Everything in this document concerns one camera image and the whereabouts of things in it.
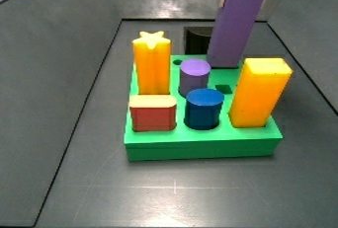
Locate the purple arch block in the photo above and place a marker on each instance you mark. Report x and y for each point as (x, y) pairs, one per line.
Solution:
(233, 22)

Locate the black arch fixture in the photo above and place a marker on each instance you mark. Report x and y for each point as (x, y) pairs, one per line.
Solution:
(196, 39)

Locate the orange rectangular block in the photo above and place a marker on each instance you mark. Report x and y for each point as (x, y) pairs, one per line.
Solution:
(263, 78)

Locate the orange star block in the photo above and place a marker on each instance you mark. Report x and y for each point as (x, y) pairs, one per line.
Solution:
(151, 55)

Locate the purple cylinder block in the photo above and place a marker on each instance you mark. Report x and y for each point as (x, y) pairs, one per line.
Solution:
(193, 71)

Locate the blue cylinder block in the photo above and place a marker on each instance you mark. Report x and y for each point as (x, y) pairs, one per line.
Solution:
(201, 109)

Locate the red rounded square block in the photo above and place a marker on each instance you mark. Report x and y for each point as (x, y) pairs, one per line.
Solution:
(152, 112)

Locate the green shape sorter base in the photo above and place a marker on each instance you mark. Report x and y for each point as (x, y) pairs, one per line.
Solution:
(185, 143)

